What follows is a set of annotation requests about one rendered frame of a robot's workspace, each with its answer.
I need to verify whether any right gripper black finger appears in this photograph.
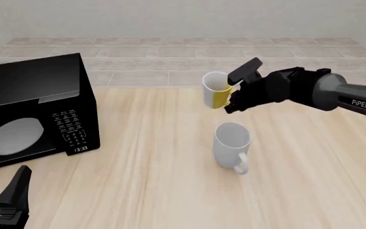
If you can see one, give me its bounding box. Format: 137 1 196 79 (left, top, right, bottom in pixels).
228 84 243 102
224 101 247 115

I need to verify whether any black microwave oven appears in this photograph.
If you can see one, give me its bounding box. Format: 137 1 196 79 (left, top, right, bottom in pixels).
0 52 102 172

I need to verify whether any grey round microwave turntable plate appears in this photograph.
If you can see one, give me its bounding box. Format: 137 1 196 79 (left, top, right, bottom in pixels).
0 117 44 156

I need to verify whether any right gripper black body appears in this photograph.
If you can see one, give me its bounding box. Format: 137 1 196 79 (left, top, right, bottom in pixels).
237 75 269 111

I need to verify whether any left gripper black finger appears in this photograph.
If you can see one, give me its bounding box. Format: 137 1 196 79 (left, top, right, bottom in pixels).
0 164 33 209

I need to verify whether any yellow and white mug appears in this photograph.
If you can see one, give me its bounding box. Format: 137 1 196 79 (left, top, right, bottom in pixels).
201 71 235 111

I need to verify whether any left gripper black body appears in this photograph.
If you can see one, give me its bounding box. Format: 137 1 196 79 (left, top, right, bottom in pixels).
0 195 31 229

